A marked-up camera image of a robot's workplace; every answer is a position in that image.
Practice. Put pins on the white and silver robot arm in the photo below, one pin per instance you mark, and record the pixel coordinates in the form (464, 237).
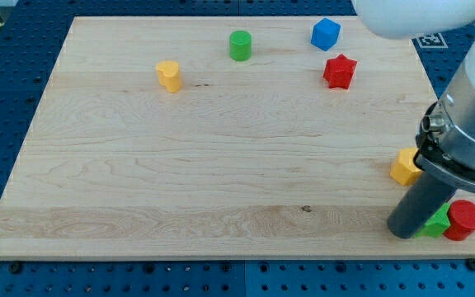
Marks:
(446, 137)

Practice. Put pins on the yellow heart block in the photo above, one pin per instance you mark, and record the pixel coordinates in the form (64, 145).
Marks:
(169, 75)

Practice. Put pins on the light wooden board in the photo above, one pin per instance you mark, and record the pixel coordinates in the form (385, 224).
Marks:
(255, 159)

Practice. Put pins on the green cylinder block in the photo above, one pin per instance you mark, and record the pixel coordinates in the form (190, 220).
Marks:
(240, 45)

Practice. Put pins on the red star block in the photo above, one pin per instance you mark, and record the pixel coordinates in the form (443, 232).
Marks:
(339, 71)

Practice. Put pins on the blue cube block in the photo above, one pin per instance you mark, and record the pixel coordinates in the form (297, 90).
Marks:
(325, 34)

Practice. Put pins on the yellow hexagon block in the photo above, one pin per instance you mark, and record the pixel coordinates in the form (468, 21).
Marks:
(403, 169)

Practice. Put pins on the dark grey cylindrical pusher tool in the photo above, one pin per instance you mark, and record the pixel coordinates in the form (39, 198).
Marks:
(418, 205)

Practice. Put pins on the green star block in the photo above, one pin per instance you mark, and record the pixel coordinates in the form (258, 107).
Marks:
(437, 224)

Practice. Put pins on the fiducial marker tag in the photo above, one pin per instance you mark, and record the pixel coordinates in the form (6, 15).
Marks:
(434, 41)

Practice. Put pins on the red cylinder block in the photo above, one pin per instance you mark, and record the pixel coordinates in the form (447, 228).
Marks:
(461, 216)

